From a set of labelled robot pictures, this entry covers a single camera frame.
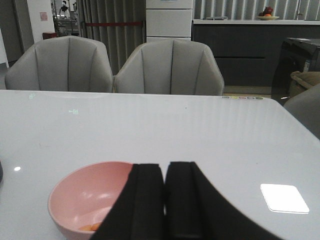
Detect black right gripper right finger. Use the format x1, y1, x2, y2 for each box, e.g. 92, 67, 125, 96
165, 162, 278, 240

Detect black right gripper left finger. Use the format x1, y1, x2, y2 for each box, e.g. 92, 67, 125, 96
91, 163, 164, 240

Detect orange ham slices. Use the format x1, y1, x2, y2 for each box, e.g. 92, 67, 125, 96
78, 222, 102, 232

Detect pink bowl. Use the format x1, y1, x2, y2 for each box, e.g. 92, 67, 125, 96
47, 161, 133, 240

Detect right grey upholstered chair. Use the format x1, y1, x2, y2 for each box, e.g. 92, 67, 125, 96
114, 38, 225, 96

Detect grey upholstered chair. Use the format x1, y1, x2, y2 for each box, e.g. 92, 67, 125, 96
114, 38, 225, 96
4, 35, 113, 93

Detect dark blue saucepan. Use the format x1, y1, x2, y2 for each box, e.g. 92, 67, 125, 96
0, 161, 4, 183

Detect left grey upholstered chair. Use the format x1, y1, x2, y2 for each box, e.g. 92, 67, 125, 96
4, 35, 113, 93

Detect tan cushion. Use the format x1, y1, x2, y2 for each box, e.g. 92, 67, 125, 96
289, 71, 320, 97

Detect dark grey counter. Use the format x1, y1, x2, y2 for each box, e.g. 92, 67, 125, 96
192, 20, 320, 88

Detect red barrier belt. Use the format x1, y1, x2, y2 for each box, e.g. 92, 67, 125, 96
85, 21, 143, 27

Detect white drawer cabinet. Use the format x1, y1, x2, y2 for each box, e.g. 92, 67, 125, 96
145, 0, 194, 42

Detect red waste bin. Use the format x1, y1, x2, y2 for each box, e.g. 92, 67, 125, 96
42, 31, 57, 40

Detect fruit plate on counter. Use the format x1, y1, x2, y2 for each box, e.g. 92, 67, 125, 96
255, 6, 280, 21

